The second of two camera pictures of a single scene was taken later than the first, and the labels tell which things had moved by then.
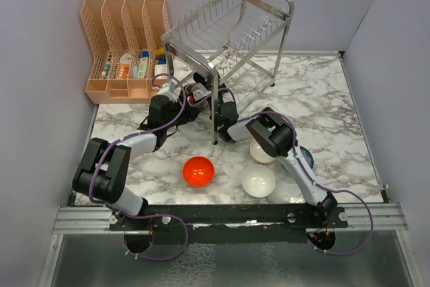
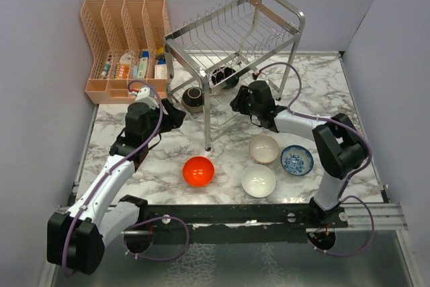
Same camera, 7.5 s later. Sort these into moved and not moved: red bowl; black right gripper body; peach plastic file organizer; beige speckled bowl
Moved: black right gripper body
Not moved: red bowl; peach plastic file organizer; beige speckled bowl
